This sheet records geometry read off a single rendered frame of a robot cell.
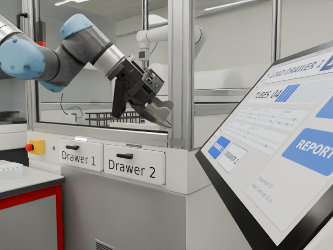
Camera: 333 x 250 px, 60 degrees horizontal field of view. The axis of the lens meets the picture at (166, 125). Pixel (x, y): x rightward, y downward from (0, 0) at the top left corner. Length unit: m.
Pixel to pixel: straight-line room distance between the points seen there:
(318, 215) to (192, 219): 0.77
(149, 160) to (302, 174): 0.74
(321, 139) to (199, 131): 0.67
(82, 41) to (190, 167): 0.50
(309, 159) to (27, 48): 0.52
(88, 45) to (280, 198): 0.56
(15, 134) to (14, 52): 1.43
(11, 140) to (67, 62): 1.34
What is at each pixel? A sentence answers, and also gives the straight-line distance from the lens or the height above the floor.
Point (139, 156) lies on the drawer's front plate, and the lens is 1.02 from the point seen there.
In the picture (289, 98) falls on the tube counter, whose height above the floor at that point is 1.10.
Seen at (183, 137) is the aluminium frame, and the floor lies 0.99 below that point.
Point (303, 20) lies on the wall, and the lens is 4.21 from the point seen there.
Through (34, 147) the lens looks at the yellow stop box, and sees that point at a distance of 1.54.
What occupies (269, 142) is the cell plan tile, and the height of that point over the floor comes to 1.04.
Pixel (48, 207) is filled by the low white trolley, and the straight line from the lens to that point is 1.41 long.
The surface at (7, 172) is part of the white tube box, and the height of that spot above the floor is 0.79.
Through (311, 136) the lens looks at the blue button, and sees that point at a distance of 0.35.
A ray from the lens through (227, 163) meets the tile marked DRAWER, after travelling 0.50.
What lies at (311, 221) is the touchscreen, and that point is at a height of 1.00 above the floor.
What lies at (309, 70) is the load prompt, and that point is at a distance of 0.52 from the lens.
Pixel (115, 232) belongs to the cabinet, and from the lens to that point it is 1.24.
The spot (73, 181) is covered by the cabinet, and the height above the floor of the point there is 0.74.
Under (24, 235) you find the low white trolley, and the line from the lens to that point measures 1.39.
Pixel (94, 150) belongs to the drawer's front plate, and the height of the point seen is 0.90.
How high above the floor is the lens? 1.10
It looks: 5 degrees down
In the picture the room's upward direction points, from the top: straight up
